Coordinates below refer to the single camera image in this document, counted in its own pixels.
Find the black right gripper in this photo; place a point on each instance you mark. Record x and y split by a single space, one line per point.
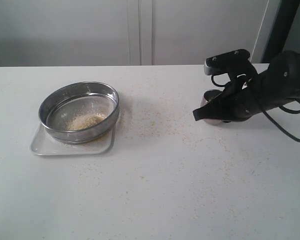
276 87

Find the yellow white grain mix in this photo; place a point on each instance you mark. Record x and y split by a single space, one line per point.
85 121

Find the round stainless steel sieve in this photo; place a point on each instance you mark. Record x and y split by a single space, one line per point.
80 98

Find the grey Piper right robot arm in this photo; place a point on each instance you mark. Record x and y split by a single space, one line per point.
248 92

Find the white square plastic tray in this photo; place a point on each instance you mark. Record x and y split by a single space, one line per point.
45 145

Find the black wrist camera on right gripper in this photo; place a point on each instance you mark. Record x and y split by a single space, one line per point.
234 63

